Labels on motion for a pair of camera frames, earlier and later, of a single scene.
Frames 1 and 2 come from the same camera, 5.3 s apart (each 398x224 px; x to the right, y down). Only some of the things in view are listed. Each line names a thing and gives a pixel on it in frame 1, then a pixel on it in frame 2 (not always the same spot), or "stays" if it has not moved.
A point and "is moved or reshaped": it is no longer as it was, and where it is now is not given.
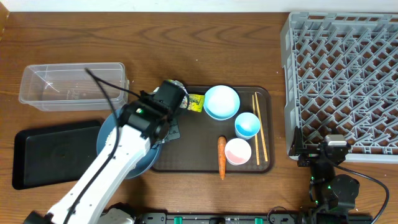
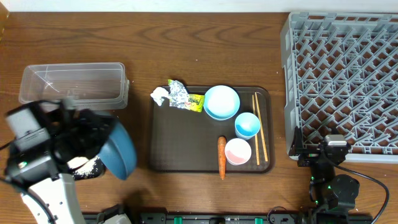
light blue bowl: [221, 102] stays
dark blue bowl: [111, 122] is moved or reshaped
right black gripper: [297, 145] stays
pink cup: [237, 151] stays
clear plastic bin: [69, 87] stays
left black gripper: [176, 132] → [94, 119]
